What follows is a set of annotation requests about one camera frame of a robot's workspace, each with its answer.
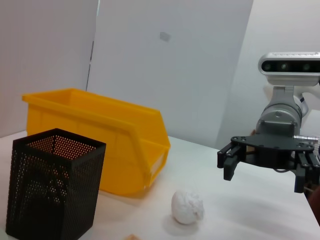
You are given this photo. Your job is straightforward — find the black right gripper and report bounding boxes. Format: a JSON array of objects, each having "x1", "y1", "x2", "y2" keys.
[{"x1": 216, "y1": 132, "x2": 320, "y2": 194}]

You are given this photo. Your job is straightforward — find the white paper ball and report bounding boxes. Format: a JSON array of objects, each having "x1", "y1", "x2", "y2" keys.
[{"x1": 171, "y1": 189, "x2": 206, "y2": 225}]

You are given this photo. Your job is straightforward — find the black mesh pen holder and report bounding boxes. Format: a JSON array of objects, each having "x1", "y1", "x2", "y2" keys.
[{"x1": 5, "y1": 127, "x2": 107, "y2": 240}]

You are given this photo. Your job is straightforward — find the yellow plastic storage bin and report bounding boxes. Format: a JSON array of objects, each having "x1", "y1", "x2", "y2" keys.
[{"x1": 21, "y1": 87, "x2": 172, "y2": 200}]

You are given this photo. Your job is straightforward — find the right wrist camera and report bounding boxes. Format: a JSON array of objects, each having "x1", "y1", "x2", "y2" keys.
[{"x1": 257, "y1": 51, "x2": 320, "y2": 87}]

